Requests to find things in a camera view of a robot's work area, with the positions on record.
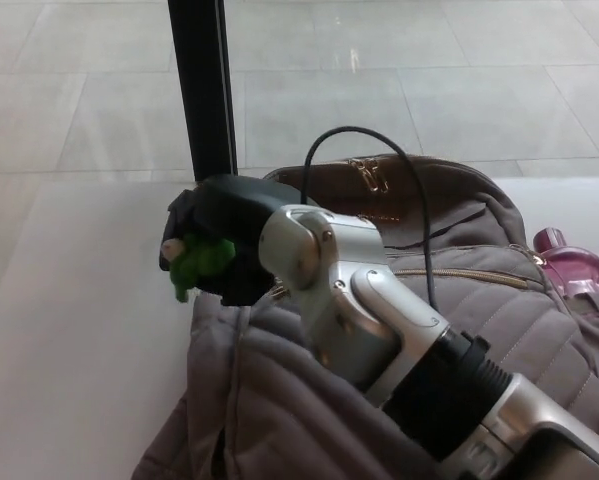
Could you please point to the grey quilted backpack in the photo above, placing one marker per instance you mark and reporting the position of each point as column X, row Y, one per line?
column 289, row 400

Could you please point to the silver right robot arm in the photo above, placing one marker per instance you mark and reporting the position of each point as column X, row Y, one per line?
column 379, row 310

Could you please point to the pink transparent bottle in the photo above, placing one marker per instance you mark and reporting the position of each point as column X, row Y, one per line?
column 574, row 260

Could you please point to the black window frame post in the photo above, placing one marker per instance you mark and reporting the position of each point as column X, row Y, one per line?
column 201, row 100

